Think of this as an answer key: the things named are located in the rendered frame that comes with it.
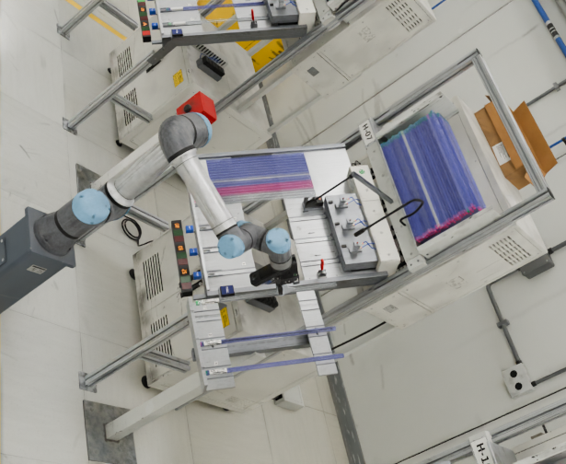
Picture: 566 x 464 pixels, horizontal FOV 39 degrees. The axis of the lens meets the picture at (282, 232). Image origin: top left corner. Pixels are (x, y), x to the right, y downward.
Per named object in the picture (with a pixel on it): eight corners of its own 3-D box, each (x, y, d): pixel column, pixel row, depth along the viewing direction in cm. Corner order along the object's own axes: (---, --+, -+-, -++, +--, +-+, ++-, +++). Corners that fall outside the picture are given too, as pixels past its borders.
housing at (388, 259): (374, 282, 316) (381, 261, 305) (343, 187, 344) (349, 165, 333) (392, 279, 318) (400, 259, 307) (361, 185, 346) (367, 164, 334)
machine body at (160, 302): (137, 391, 348) (242, 330, 322) (122, 261, 388) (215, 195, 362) (234, 418, 394) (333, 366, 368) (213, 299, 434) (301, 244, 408)
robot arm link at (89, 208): (50, 210, 261) (77, 189, 255) (75, 203, 273) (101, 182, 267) (69, 241, 260) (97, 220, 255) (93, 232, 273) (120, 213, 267)
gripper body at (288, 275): (300, 284, 271) (298, 267, 261) (275, 291, 271) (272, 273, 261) (294, 266, 275) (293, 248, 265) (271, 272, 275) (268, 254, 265)
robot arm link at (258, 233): (228, 223, 251) (259, 234, 248) (243, 215, 261) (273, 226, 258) (223, 246, 254) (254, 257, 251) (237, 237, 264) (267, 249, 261)
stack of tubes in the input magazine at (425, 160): (415, 242, 302) (477, 206, 291) (379, 143, 331) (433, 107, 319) (432, 252, 311) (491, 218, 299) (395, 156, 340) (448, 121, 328)
